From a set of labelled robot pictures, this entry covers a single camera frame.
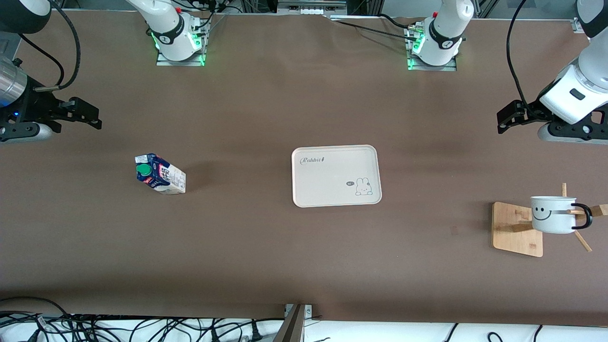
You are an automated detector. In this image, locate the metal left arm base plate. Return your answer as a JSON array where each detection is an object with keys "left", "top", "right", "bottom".
[{"left": 406, "top": 26, "right": 458, "bottom": 72}]

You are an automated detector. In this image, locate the wooden cup rack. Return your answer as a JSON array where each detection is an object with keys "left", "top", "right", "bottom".
[{"left": 492, "top": 183, "right": 608, "bottom": 258}]

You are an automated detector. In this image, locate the white smiley mug black handle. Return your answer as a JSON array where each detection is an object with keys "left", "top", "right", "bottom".
[{"left": 530, "top": 196, "right": 593, "bottom": 234}]

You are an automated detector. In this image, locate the metal camera post bracket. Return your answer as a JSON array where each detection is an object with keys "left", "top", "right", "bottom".
[{"left": 273, "top": 303, "right": 314, "bottom": 342}]

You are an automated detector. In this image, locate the beige rabbit print tray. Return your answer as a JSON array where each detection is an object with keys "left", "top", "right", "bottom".
[{"left": 291, "top": 144, "right": 382, "bottom": 208}]

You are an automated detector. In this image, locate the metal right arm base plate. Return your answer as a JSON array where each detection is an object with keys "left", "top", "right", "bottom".
[{"left": 156, "top": 28, "right": 206, "bottom": 67}]

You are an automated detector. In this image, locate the black cable on table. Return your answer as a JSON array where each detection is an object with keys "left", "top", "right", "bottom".
[
  {"left": 332, "top": 19, "right": 419, "bottom": 42},
  {"left": 378, "top": 13, "right": 426, "bottom": 30}
]

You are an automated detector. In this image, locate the blue milk carton green cap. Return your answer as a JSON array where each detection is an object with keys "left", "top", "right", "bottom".
[{"left": 134, "top": 152, "right": 187, "bottom": 195}]

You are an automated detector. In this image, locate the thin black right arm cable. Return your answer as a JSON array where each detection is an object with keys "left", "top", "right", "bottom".
[{"left": 18, "top": 32, "right": 66, "bottom": 87}]

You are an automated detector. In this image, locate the grey power strip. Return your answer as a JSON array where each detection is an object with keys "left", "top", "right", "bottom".
[{"left": 277, "top": 0, "right": 348, "bottom": 16}]

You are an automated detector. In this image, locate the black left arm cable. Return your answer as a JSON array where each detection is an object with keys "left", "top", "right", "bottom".
[{"left": 506, "top": 0, "right": 543, "bottom": 108}]

